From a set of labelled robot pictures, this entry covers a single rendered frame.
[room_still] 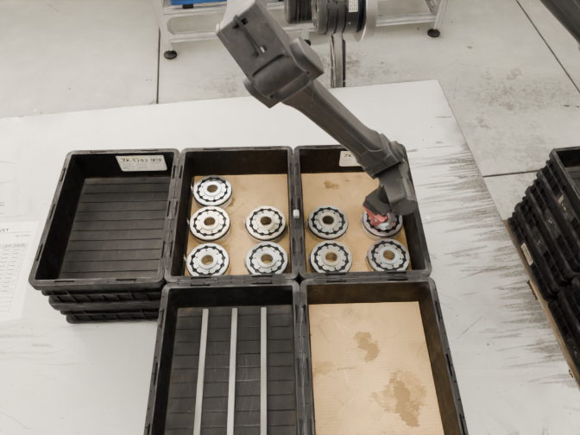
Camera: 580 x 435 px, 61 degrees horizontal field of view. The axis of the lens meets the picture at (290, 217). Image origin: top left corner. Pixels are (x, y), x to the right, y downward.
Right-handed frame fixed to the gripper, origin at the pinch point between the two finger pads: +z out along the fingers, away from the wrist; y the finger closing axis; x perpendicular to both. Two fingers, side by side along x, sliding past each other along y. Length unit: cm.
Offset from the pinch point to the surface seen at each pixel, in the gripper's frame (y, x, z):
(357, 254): -10.9, -2.3, 4.0
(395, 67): 137, 104, 88
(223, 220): -31.8, 25.9, 0.1
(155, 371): -65, 1, -5
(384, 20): 150, 129, 74
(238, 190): -21.7, 33.4, 3.4
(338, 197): -2.2, 13.9, 3.9
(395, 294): -13.6, -17.0, 0.4
